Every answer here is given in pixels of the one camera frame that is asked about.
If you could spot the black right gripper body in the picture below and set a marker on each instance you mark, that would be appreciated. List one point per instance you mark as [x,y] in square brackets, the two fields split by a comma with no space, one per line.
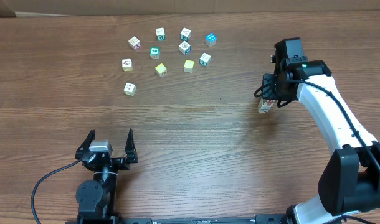
[275,91]

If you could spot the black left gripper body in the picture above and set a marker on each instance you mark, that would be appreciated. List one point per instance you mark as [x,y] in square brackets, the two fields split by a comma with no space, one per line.
[118,163]

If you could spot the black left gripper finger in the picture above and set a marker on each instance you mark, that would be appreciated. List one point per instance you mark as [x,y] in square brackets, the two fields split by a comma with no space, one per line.
[84,147]
[130,149]

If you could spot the wooden block red side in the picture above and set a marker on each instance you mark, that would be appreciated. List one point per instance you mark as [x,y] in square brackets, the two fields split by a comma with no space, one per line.
[266,101]

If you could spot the plain wooden block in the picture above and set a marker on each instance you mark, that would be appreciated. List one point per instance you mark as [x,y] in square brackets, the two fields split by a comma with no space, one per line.
[264,109]

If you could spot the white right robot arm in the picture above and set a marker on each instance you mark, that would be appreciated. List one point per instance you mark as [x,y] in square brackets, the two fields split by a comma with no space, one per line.
[350,182]

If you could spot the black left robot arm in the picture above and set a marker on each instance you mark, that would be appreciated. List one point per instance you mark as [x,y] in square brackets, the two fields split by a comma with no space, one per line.
[96,197]

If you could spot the wooden block orange side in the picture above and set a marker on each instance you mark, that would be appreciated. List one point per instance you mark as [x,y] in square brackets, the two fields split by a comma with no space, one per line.
[130,89]

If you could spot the wooden block teal front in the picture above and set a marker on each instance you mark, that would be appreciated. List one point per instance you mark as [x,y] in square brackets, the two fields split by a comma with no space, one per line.
[205,59]

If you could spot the blue top wooden block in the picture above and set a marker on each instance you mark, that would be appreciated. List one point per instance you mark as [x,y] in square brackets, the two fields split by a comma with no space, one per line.
[211,39]

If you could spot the wooden block blue side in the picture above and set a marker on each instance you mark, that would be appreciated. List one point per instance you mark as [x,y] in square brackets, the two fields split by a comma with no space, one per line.
[185,47]

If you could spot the wooden block teal side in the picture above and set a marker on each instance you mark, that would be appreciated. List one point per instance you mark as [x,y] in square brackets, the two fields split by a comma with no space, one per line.
[185,34]

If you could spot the wooden block green four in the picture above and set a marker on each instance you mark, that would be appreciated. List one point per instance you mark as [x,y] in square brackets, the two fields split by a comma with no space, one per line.
[155,53]

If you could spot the wooden block red top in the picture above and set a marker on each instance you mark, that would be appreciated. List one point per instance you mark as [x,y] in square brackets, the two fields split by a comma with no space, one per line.
[134,43]

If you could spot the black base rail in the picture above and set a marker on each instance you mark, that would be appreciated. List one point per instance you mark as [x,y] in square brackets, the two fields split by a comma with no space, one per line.
[256,219]

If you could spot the cardboard wall panel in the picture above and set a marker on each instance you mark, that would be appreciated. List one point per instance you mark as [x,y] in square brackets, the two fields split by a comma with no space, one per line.
[32,8]

